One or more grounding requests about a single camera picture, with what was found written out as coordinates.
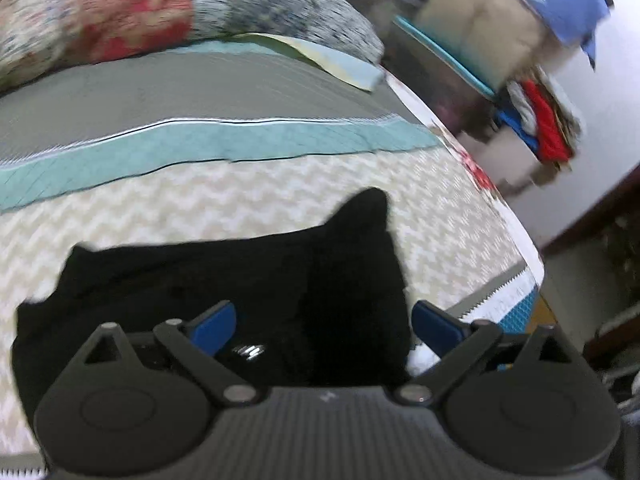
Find red garment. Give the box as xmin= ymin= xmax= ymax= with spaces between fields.
xmin=521 ymin=79 xmax=571 ymax=162

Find blue garment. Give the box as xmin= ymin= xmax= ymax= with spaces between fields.
xmin=494 ymin=109 xmax=542 ymax=155

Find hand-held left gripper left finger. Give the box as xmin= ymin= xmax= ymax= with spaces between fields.
xmin=82 ymin=301 xmax=262 ymax=407

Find blue cloth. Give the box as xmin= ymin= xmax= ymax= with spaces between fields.
xmin=477 ymin=0 xmax=617 ymax=67

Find black pants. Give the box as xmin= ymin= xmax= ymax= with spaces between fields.
xmin=11 ymin=187 xmax=414 ymax=402

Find patchwork floral quilt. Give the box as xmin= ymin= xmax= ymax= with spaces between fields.
xmin=0 ymin=0 xmax=387 ymax=93

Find yellow blue-edged cloth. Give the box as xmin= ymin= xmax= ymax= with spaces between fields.
xmin=232 ymin=32 xmax=387 ymax=93

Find patterned bed sheet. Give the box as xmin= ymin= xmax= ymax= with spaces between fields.
xmin=0 ymin=39 xmax=547 ymax=473

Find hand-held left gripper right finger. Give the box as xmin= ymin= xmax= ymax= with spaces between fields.
xmin=392 ymin=300 xmax=572 ymax=407

